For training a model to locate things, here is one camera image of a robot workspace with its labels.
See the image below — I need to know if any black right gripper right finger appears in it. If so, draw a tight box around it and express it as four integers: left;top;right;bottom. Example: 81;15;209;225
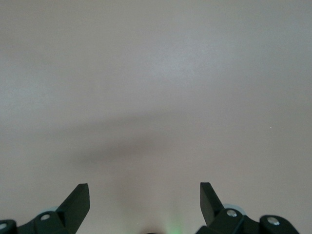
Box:
195;182;299;234

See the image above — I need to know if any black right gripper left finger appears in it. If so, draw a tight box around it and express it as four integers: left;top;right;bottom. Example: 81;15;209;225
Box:
0;183;91;234

